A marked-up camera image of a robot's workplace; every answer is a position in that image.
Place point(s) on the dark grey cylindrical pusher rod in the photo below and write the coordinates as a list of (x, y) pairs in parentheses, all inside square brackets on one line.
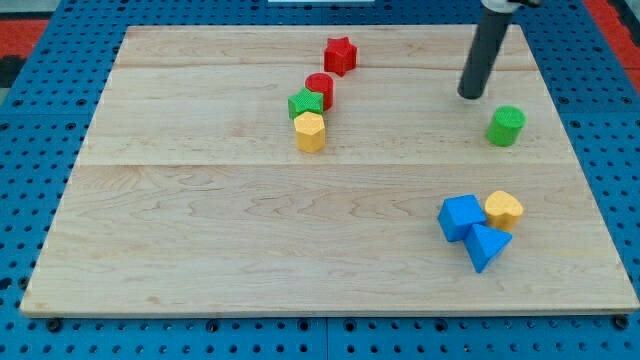
[(488, 38)]

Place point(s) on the grey rod mount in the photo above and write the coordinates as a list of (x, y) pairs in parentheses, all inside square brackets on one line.
[(509, 5)]

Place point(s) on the green cylinder block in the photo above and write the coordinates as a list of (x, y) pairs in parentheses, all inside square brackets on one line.
[(505, 126)]

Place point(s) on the yellow heart block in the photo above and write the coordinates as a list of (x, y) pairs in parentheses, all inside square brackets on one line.
[(503, 210)]

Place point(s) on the red star block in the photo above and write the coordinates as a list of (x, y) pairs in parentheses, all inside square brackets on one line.
[(340, 56)]

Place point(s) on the red cylinder block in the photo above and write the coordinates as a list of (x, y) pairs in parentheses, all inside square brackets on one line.
[(324, 84)]

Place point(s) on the blue cube block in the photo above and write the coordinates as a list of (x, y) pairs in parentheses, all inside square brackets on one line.
[(458, 214)]

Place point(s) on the green star block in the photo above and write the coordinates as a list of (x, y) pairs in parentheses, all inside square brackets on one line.
[(305, 100)]

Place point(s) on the yellow hexagon block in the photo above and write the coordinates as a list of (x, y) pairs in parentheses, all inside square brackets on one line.
[(310, 132)]

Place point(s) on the blue triangle block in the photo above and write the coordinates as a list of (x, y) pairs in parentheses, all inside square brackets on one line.
[(484, 244)]

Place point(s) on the wooden board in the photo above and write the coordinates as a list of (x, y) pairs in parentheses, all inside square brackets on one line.
[(190, 199)]

